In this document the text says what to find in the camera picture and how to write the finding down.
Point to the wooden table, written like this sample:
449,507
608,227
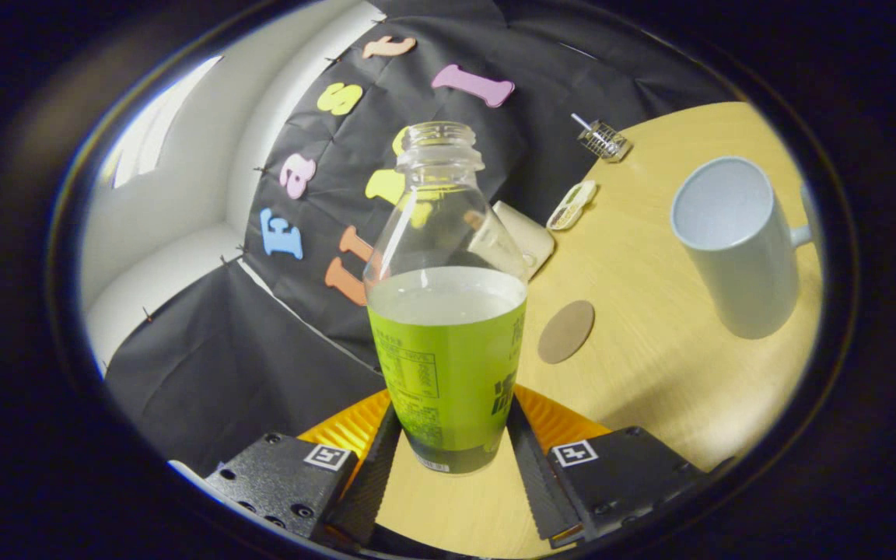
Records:
650,373

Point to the round brown coaster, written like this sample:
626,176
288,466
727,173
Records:
566,332

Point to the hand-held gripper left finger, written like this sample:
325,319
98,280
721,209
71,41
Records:
374,490

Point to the white divided snack tray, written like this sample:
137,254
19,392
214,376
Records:
571,206

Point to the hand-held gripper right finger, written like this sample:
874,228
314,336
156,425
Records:
541,490

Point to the cream toaster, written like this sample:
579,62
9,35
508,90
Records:
532,237

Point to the clear juice bottle green label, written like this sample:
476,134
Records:
448,350

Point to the ceiling light panel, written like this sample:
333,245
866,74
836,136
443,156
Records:
156,132

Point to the black backdrop cloth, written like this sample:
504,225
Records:
261,365

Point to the white straw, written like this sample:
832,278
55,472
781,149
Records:
580,121

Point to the white cup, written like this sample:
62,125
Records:
736,264

